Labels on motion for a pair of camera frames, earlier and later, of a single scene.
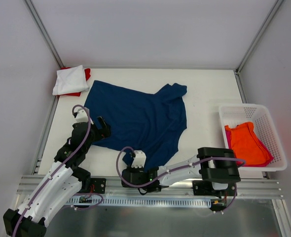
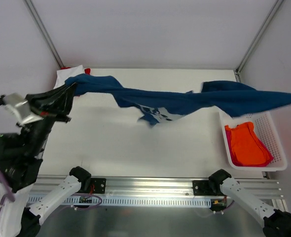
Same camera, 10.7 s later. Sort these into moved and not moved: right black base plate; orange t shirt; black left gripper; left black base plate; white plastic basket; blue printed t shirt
Moved: blue printed t shirt; black left gripper
Not moved: left black base plate; orange t shirt; white plastic basket; right black base plate
